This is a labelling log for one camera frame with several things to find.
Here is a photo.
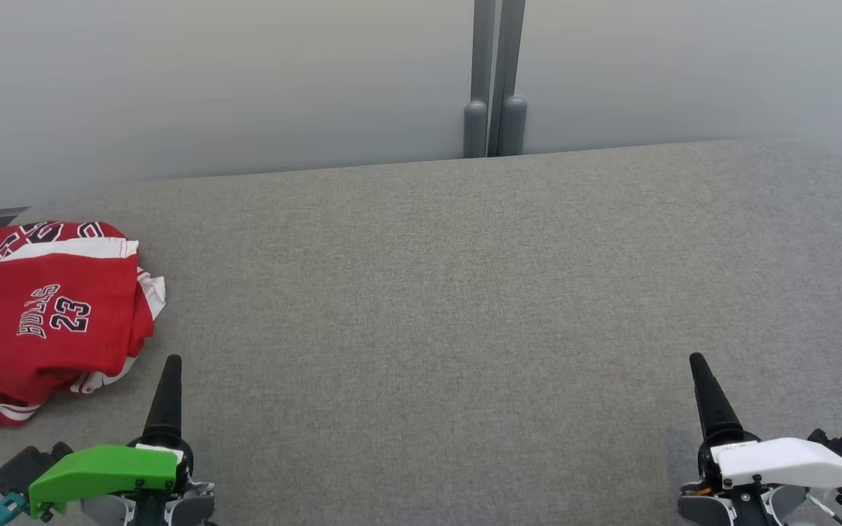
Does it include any red white basketball jersey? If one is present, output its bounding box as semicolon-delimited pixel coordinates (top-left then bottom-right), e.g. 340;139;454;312
0;221;167;429

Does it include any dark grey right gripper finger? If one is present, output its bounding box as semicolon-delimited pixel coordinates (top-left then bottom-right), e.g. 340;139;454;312
689;353;745;439

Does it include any grey fabric sofa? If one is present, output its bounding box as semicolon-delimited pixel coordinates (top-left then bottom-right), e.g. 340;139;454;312
0;139;842;526

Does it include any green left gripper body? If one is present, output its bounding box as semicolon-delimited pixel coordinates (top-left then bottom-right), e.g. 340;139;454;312
29;435;195;521

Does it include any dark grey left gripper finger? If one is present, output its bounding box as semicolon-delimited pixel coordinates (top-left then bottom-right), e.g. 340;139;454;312
143;354;186;439

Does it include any grey vertical door frame post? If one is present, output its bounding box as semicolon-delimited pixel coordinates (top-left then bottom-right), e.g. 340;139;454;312
463;0;498;159
489;0;528;157

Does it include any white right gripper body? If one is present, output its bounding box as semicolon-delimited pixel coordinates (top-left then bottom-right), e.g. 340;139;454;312
699;431;842;505

